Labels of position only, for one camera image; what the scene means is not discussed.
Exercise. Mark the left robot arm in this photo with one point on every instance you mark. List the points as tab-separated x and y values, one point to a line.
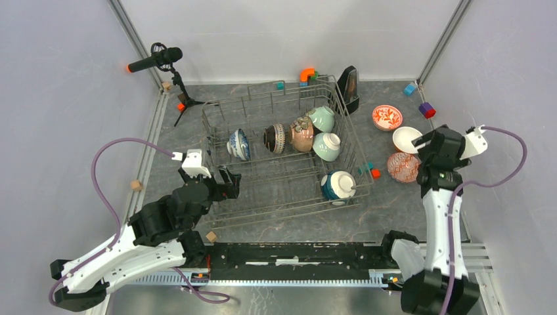
160	235

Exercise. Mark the pink brown flower bowl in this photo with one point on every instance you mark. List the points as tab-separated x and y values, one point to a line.
301	134

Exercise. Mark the small wooden cube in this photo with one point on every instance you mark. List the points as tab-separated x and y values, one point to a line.
136	185

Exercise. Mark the teal bowl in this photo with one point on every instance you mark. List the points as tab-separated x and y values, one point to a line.
337	187

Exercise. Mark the white blue rimmed bowl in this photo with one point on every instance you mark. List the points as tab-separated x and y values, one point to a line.
238	145

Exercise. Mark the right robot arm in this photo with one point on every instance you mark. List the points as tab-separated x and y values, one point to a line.
437	282

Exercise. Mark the blue white patterned bowl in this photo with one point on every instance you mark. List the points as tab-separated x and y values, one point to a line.
403	167

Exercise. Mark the black microphone orange tip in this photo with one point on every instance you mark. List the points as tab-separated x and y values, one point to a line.
161	57

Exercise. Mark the grey wire dish rack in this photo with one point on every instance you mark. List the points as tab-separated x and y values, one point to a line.
279	186

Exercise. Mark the dark brown banded bowl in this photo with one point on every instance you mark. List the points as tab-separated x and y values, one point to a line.
274	138

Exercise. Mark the pale green bowl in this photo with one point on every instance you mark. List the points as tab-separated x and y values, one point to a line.
322	118

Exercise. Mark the orange curved toy block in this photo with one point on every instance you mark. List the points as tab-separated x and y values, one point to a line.
304	74

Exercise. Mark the wooden cube near rail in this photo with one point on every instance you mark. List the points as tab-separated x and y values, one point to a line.
211	237

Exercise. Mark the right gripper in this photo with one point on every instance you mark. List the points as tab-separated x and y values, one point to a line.
423	139

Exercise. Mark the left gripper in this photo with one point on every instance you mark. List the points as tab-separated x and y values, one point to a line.
232	179

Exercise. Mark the purple red toy block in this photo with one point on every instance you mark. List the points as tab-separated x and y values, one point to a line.
427	110

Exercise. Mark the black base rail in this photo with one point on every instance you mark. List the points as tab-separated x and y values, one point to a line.
291	261

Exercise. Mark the white bowl orange pattern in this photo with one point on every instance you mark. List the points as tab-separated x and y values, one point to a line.
386	117

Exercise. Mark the black microphone tripod stand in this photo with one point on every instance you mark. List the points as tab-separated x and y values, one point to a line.
185	101

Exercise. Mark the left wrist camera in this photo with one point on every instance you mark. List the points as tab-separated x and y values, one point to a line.
192	163

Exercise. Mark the blue toy block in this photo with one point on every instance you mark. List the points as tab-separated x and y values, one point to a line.
410	89

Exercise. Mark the light green ribbed bowl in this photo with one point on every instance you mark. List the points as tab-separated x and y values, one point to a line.
327	146

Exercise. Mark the black metronome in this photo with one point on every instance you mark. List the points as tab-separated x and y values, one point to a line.
348	89

